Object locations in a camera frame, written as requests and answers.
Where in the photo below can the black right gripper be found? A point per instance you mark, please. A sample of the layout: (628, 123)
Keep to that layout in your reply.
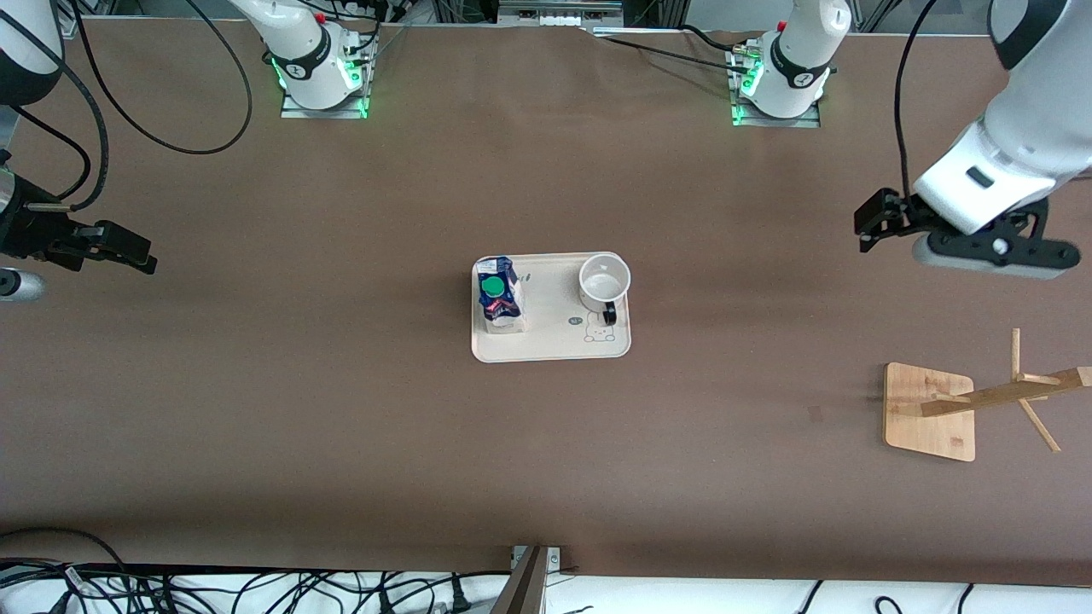
(26, 230)

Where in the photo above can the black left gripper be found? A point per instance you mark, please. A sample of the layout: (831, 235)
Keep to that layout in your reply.
(906, 215)

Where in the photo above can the white smiley face cup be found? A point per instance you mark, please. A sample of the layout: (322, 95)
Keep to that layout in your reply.
(604, 281)

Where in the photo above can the blue white milk carton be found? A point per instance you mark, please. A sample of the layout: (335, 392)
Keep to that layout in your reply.
(501, 311)

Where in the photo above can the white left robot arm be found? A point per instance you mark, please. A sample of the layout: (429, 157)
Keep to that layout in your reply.
(1007, 162)

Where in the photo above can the white rabbit print tray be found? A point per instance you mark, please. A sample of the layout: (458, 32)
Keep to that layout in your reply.
(554, 343)

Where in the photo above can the wooden mug stand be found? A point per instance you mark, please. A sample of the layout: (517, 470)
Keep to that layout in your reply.
(926, 426)

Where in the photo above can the grey power strip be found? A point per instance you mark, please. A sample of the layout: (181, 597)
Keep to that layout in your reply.
(559, 15)

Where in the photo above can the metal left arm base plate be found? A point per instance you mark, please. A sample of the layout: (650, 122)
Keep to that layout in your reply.
(781, 123)

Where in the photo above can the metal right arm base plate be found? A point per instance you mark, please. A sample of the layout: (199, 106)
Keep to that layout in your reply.
(324, 113)

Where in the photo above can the grey metal bracket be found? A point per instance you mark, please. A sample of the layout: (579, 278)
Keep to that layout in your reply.
(527, 588)

